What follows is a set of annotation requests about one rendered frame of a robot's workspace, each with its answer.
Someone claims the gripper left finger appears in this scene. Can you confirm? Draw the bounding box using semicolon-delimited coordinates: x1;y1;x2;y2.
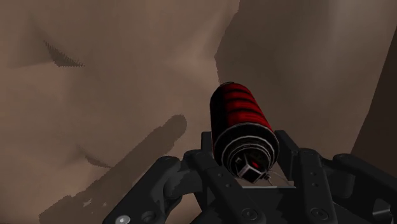
102;131;259;224

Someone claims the brown sofa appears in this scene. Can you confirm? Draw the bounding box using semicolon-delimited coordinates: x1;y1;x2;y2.
0;0;397;224

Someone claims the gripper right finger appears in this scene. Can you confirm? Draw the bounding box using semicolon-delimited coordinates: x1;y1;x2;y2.
274;130;397;224

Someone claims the red black striped cylinder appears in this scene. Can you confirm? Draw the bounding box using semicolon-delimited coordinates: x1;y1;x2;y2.
209;81;280;184

